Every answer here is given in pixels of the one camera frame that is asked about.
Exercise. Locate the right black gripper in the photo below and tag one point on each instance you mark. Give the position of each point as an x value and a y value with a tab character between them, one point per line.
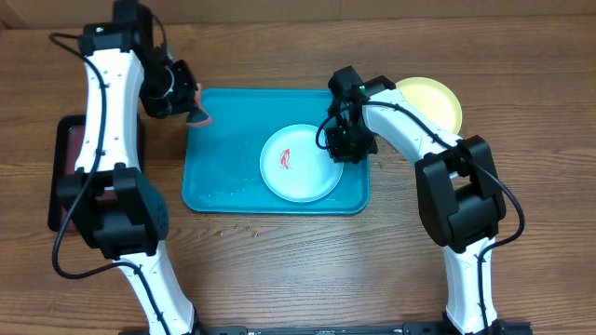
340	155

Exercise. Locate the yellow-green plastic plate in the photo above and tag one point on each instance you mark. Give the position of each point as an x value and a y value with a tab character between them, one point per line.
434	100

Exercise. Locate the dark red black-rimmed tray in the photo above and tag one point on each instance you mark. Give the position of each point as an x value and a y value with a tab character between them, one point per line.
69	139

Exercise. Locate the light blue plastic plate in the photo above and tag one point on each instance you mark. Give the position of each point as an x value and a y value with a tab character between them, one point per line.
295	169

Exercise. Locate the teal plastic serving tray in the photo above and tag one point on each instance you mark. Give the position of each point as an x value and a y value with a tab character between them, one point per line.
222	164

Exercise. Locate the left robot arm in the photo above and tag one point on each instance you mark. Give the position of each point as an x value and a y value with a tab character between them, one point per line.
112	205

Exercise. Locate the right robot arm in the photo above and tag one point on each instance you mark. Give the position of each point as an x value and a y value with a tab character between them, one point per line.
460	202

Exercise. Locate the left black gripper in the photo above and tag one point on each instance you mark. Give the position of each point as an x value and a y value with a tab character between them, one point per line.
182	102

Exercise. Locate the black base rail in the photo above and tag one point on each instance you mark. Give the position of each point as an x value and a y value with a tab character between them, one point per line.
408	328

